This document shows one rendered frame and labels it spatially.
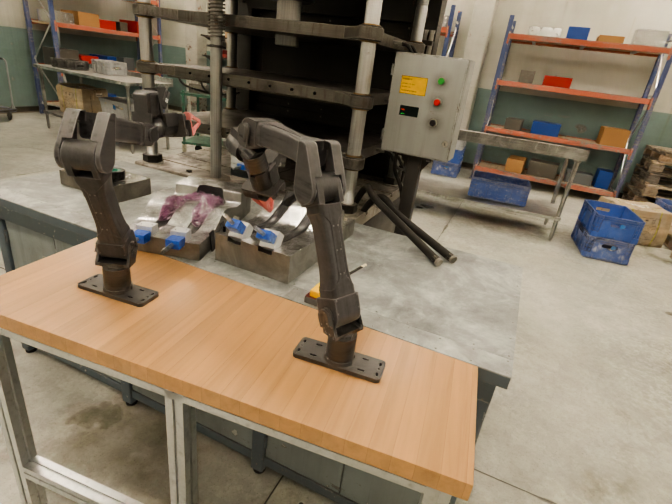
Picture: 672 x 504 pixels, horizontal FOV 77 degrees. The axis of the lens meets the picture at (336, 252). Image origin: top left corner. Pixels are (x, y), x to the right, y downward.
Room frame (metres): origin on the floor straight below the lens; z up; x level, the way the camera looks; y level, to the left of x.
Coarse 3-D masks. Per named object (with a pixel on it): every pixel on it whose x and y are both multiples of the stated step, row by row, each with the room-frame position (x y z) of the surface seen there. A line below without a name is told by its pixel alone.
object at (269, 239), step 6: (258, 228) 1.06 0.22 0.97; (258, 234) 1.10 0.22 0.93; (264, 234) 1.09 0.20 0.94; (270, 234) 1.09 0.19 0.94; (276, 234) 1.13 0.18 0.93; (282, 234) 1.15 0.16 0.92; (264, 240) 1.10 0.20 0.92; (270, 240) 1.09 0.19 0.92; (276, 240) 1.11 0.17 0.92; (282, 240) 1.15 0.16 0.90; (264, 246) 1.11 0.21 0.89; (270, 246) 1.11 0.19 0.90; (276, 246) 1.11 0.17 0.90
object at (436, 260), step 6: (384, 204) 1.62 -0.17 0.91; (384, 210) 1.60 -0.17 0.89; (390, 210) 1.59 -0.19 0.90; (390, 216) 1.56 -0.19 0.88; (396, 216) 1.55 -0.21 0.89; (396, 222) 1.53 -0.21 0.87; (402, 222) 1.52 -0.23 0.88; (402, 228) 1.50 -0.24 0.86; (408, 228) 1.49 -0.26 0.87; (408, 234) 1.47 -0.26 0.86; (414, 234) 1.46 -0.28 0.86; (414, 240) 1.44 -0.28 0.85; (420, 240) 1.43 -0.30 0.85; (420, 246) 1.41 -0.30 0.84; (426, 246) 1.40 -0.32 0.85; (426, 252) 1.38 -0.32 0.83; (432, 252) 1.37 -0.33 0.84; (432, 258) 1.35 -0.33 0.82; (438, 258) 1.34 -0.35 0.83; (438, 264) 1.34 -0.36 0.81
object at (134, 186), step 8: (128, 176) 1.69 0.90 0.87; (136, 176) 1.69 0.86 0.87; (120, 184) 1.56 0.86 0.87; (128, 184) 1.59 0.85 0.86; (136, 184) 1.63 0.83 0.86; (144, 184) 1.67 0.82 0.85; (120, 192) 1.56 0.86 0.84; (128, 192) 1.59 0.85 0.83; (136, 192) 1.63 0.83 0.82; (144, 192) 1.66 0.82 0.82; (120, 200) 1.55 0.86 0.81
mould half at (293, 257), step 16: (304, 208) 1.40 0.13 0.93; (256, 224) 1.30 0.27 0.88; (288, 224) 1.33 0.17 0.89; (352, 224) 1.52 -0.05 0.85; (224, 240) 1.16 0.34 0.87; (256, 240) 1.15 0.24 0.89; (304, 240) 1.21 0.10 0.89; (224, 256) 1.16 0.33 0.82; (240, 256) 1.14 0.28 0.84; (256, 256) 1.12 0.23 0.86; (272, 256) 1.10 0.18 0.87; (288, 256) 1.08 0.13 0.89; (304, 256) 1.16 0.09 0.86; (256, 272) 1.11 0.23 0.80; (272, 272) 1.09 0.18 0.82; (288, 272) 1.08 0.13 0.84
